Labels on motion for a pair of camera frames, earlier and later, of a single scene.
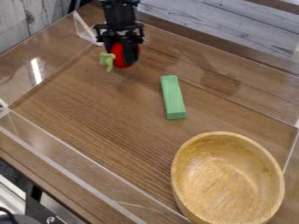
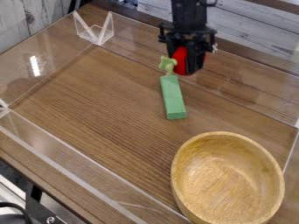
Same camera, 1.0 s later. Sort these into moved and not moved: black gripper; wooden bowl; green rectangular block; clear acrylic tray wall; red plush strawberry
Moved: black gripper; red plush strawberry
Not moved: clear acrylic tray wall; wooden bowl; green rectangular block
